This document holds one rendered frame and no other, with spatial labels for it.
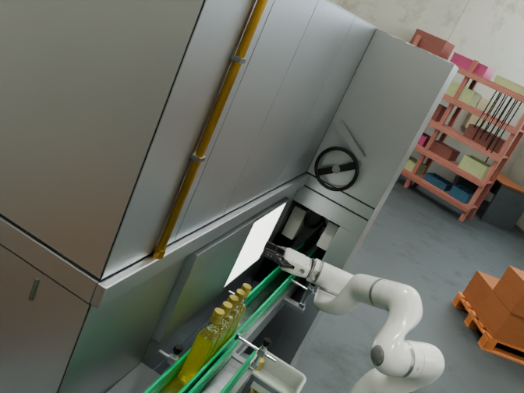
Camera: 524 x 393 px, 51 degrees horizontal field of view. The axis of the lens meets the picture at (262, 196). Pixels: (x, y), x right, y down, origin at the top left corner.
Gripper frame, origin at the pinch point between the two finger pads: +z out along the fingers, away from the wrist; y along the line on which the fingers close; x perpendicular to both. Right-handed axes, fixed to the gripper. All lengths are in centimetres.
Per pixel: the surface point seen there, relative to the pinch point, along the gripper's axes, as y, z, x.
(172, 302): -24.7, 22.1, -18.5
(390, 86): 82, -24, 61
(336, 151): 84, -16, 23
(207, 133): -50, 29, 43
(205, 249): -19.3, 19.6, -0.1
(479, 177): 820, -358, -65
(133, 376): -32, 24, -44
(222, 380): -16.3, -3.8, -44.1
